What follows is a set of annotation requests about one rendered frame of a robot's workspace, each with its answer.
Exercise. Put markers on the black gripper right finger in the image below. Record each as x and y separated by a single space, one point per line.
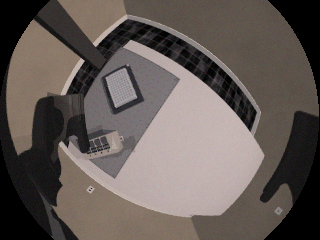
297 160

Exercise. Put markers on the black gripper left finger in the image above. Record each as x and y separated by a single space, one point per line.
55 119

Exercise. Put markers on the white well plate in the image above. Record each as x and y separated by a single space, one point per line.
117 91

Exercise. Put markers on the dark grey rectangular frame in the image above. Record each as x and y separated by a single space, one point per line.
135 86

